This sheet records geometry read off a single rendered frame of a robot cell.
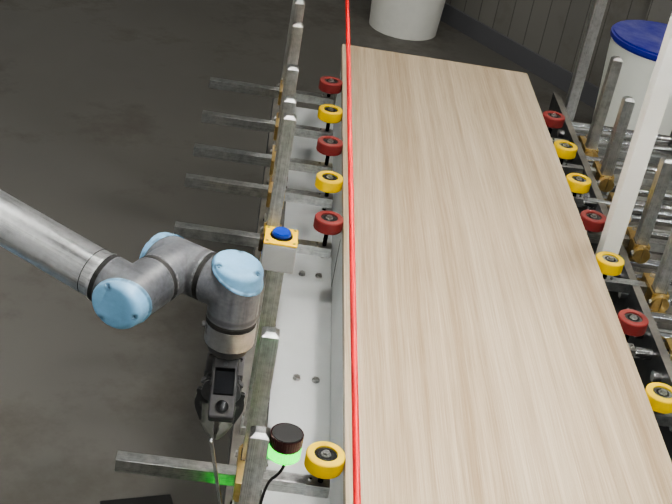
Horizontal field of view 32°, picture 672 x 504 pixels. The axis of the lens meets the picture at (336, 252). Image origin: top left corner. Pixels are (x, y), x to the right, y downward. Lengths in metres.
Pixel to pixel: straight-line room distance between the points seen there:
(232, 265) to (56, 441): 1.83
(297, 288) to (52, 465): 0.91
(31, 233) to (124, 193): 3.08
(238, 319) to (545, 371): 1.00
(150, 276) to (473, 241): 1.47
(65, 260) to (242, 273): 0.30
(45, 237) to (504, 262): 1.53
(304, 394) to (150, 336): 1.31
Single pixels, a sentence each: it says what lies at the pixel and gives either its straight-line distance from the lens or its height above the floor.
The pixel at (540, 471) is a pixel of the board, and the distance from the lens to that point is 2.54.
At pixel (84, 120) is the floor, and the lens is 5.78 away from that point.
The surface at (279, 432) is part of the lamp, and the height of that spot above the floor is 1.11.
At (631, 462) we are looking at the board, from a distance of 2.65.
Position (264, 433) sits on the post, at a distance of 2.11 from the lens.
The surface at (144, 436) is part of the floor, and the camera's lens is 3.82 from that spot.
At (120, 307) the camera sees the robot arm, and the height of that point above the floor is 1.33.
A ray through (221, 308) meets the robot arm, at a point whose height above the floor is 1.31.
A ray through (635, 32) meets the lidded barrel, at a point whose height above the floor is 0.69.
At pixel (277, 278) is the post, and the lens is 2.52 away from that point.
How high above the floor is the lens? 2.43
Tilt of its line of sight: 30 degrees down
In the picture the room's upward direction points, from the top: 11 degrees clockwise
